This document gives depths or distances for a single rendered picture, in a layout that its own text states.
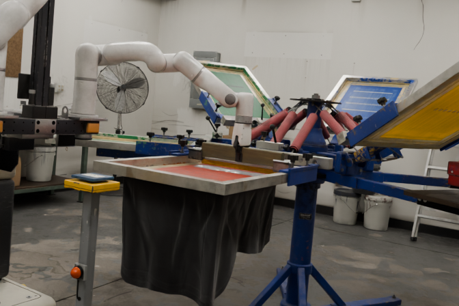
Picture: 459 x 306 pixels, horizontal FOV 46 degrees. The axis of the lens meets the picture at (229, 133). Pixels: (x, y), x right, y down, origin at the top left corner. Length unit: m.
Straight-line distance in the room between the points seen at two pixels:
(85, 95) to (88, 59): 0.15
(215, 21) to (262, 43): 0.80
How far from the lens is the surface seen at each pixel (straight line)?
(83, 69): 2.33
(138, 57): 2.32
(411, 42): 6.41
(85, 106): 2.33
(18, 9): 2.01
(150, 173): 1.90
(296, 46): 6.84
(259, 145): 2.64
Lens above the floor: 1.25
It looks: 3 degrees down
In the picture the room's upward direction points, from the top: 5 degrees clockwise
